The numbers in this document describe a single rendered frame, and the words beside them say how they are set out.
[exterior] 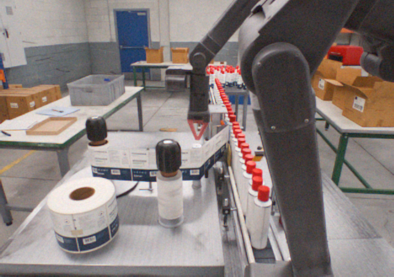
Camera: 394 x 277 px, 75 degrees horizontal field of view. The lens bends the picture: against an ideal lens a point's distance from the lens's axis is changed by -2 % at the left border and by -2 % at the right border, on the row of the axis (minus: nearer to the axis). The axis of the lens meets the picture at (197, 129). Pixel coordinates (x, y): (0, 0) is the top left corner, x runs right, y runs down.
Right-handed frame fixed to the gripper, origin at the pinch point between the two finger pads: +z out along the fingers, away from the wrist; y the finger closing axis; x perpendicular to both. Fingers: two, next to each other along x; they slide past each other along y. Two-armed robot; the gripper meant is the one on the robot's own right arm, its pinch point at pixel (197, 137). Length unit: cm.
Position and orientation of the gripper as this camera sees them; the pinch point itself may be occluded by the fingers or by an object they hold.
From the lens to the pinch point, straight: 82.8
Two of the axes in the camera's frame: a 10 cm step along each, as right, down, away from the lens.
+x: 10.0, 0.3, 0.1
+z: -0.4, 9.4, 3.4
